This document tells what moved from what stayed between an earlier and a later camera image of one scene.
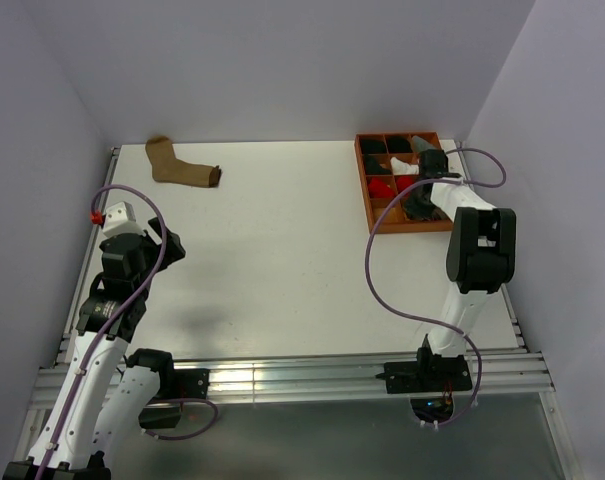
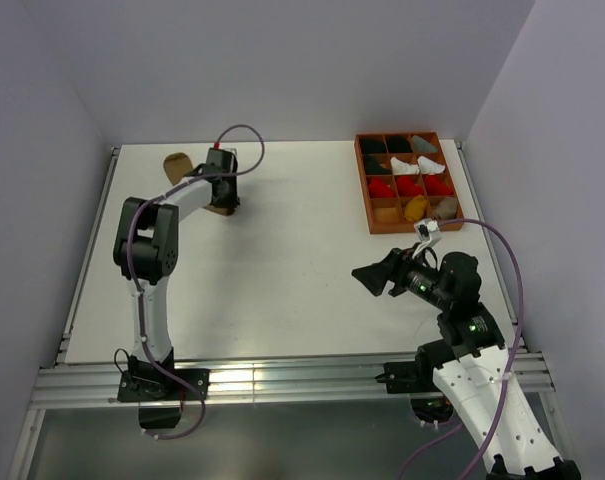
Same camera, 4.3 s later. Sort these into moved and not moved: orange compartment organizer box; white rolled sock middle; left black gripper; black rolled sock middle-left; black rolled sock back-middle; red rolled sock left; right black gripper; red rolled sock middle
Moved: left black gripper; right black gripper
Not moved: red rolled sock middle; orange compartment organizer box; black rolled sock back-middle; black rolled sock middle-left; red rolled sock left; white rolled sock middle
